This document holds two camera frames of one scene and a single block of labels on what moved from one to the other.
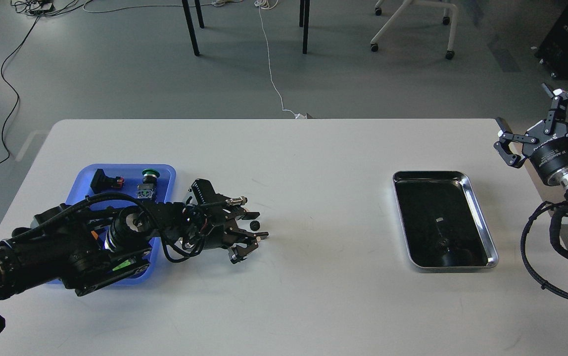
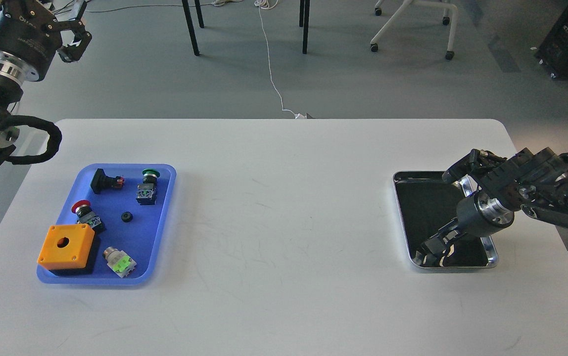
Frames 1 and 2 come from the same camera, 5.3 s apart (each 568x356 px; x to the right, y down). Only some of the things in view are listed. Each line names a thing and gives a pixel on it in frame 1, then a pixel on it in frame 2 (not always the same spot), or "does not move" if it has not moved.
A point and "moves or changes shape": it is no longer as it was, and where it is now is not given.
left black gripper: x=210 y=216 → x=25 y=35
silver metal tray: x=442 y=223 does not move
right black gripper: x=561 y=161 → x=480 y=215
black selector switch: x=101 y=182 does not move
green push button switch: x=148 y=189 does not move
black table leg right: x=304 y=8 does not move
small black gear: x=255 y=225 moves or changes shape
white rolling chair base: x=405 y=5 does not move
